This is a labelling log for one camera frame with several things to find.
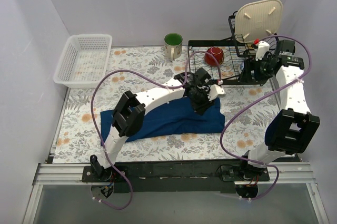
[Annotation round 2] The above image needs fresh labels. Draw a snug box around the blue t shirt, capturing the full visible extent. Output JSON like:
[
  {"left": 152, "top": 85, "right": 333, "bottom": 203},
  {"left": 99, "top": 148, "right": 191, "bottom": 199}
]
[{"left": 101, "top": 98, "right": 225, "bottom": 145}]

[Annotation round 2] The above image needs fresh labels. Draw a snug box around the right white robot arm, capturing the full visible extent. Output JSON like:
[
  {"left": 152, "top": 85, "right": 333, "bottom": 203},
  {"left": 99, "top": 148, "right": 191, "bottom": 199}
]
[{"left": 238, "top": 40, "right": 320, "bottom": 181}]

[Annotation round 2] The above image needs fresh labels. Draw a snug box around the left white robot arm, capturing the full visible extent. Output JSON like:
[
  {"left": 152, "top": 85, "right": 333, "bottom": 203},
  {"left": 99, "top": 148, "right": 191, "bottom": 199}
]
[{"left": 90, "top": 68, "right": 223, "bottom": 182}]

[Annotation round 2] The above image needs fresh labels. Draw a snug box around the red bowl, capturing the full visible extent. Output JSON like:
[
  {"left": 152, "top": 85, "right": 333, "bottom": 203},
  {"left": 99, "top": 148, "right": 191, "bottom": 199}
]
[{"left": 204, "top": 46, "right": 224, "bottom": 66}]

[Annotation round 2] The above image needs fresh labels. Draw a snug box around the floral table mat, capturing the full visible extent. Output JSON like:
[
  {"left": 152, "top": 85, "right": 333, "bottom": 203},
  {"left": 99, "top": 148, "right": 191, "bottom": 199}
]
[{"left": 53, "top": 46, "right": 279, "bottom": 163}]

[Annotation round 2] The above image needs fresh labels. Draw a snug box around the cream square plastic lid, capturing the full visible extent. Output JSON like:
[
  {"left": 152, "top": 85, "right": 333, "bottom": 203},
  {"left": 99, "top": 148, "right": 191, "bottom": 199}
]
[{"left": 234, "top": 0, "right": 283, "bottom": 43}]

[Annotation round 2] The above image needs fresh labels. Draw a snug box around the green inside floral mug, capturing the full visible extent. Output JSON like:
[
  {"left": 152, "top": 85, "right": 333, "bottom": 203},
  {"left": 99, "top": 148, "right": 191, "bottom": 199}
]
[{"left": 164, "top": 33, "right": 183, "bottom": 61}]

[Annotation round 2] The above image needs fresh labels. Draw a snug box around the white plastic basket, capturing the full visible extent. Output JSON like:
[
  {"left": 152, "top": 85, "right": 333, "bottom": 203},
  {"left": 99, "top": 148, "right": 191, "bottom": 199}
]
[{"left": 53, "top": 34, "right": 112, "bottom": 89}]

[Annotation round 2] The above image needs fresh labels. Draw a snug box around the black wire dish rack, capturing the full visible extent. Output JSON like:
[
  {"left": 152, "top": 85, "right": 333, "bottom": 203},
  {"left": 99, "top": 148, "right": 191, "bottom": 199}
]
[{"left": 187, "top": 12, "right": 269, "bottom": 86}]

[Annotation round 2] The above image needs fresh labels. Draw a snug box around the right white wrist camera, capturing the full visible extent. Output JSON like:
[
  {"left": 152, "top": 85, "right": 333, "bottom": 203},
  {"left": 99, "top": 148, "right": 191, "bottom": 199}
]
[{"left": 253, "top": 39, "right": 270, "bottom": 61}]

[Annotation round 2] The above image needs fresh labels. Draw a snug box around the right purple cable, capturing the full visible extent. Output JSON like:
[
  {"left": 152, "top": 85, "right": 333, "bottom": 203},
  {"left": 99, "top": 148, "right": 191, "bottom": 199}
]
[{"left": 219, "top": 34, "right": 313, "bottom": 201}]

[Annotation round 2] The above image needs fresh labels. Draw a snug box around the purple cable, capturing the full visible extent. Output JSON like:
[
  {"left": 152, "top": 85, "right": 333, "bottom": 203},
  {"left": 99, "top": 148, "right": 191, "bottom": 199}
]
[
  {"left": 90, "top": 50, "right": 224, "bottom": 210},
  {"left": 219, "top": 34, "right": 313, "bottom": 201}
]

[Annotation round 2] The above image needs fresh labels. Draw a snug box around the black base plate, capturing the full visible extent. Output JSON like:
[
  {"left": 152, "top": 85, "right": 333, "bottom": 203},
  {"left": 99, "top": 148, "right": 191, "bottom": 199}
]
[{"left": 82, "top": 159, "right": 270, "bottom": 193}]

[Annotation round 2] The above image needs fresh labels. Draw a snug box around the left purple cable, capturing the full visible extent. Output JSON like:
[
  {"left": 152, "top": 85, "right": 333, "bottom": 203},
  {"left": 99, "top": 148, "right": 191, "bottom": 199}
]
[{"left": 90, "top": 50, "right": 224, "bottom": 210}]

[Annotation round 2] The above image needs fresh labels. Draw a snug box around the aluminium frame rail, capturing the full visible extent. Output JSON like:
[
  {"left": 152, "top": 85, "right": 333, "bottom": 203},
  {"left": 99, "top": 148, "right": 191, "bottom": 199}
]
[{"left": 33, "top": 162, "right": 316, "bottom": 185}]

